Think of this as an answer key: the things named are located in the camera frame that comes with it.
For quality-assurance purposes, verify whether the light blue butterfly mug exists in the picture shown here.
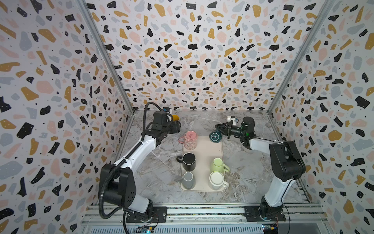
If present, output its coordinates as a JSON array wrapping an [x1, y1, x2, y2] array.
[[171, 115, 180, 121]]

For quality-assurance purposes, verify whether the dark teal mug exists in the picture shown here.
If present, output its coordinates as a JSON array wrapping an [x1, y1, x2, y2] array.
[[209, 131, 223, 143]]

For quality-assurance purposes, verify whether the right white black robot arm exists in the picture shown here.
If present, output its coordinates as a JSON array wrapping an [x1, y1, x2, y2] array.
[[209, 116, 306, 221]]

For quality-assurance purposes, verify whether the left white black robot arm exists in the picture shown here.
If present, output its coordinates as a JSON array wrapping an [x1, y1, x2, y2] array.
[[98, 108, 181, 221]]

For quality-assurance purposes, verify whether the pink ghost pattern mug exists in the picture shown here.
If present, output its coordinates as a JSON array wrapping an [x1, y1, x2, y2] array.
[[178, 131, 198, 150]]

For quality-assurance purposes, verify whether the light green mug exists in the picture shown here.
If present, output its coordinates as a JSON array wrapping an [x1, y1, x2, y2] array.
[[210, 158, 230, 174]]

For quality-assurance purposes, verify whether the black mug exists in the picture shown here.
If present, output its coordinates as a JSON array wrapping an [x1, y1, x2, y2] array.
[[176, 153, 196, 172]]

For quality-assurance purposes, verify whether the white mug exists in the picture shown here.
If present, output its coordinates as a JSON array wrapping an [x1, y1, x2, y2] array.
[[209, 171, 229, 191]]

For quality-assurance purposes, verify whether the grey mug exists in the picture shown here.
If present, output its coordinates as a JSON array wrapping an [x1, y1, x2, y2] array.
[[181, 172, 196, 190]]

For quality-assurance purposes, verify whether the beige plastic tray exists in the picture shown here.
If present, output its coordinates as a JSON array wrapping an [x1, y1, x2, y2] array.
[[179, 136, 227, 193]]

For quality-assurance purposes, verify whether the right circuit board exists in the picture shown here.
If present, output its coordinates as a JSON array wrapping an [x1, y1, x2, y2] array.
[[262, 224, 279, 234]]

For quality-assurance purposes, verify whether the left green circuit board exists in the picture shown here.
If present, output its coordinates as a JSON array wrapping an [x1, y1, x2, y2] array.
[[134, 225, 155, 234]]

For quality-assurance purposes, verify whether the left black corrugated cable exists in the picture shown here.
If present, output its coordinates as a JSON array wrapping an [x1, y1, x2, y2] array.
[[98, 101, 164, 219]]

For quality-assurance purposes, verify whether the left corner aluminium post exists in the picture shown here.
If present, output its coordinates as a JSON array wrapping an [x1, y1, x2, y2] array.
[[76, 0, 134, 116]]

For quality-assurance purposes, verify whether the corner aluminium post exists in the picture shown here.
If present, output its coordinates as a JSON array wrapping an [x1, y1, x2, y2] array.
[[267, 0, 335, 116], [76, 0, 134, 116]]

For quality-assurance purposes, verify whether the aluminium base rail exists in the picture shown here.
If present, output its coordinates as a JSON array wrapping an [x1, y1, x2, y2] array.
[[79, 203, 333, 234]]

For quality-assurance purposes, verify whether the right corner aluminium post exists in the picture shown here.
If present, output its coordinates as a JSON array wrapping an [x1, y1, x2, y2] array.
[[267, 0, 335, 116]]

